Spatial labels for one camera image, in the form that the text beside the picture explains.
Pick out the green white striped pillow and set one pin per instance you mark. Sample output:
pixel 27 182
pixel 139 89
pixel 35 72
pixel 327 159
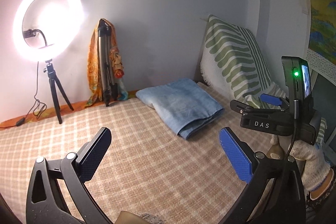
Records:
pixel 233 65

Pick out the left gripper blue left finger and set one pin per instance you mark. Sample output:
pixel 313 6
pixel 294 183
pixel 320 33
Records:
pixel 91 154

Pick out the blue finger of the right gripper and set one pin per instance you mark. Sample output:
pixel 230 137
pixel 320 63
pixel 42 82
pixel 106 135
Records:
pixel 272 100

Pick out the white ring light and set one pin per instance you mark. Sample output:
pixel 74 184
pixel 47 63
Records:
pixel 58 22

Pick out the orange patterned cloth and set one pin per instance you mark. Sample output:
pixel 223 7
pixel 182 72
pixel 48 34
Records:
pixel 93 68

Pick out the colourful landscape painting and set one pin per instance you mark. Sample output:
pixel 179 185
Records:
pixel 322 30

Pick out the folded silver tripod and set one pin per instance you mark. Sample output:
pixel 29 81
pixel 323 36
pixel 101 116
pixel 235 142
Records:
pixel 109 87

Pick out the phone holder clamp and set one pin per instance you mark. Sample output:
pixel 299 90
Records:
pixel 30 33

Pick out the blue denim pants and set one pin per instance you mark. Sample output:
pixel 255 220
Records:
pixel 183 106

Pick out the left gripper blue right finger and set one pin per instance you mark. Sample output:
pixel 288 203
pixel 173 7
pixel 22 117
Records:
pixel 239 154

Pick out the orange bed sheet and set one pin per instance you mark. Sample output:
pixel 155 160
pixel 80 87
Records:
pixel 48 113

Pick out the checkered beige bed blanket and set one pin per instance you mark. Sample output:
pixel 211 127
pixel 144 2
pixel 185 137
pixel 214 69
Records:
pixel 147 168

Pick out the right forearm dark sleeve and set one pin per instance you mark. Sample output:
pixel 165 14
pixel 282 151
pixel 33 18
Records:
pixel 322 210

